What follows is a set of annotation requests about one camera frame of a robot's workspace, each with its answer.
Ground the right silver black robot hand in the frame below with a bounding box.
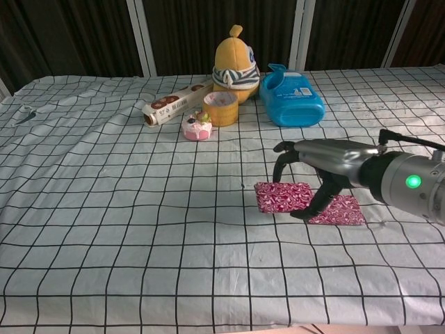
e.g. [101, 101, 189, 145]
[273, 138, 382, 221]

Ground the blue detergent bottle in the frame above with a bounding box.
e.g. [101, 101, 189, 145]
[259, 63, 326, 127]

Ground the yellow tape roll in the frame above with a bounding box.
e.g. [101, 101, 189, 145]
[202, 90, 239, 127]

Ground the pink toy cake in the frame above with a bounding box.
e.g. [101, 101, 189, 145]
[181, 110, 213, 142]

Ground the yellow plush toy striped scarf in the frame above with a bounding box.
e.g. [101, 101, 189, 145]
[211, 24, 261, 104]

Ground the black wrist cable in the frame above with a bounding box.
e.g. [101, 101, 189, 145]
[378, 128, 445, 154]

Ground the white black checked tablecloth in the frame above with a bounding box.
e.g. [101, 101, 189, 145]
[0, 65, 445, 330]

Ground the white window frame bar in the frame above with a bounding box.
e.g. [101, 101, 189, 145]
[289, 0, 316, 72]
[125, 0, 156, 78]
[383, 0, 419, 69]

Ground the long cookie print box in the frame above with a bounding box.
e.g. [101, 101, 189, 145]
[140, 80, 213, 128]

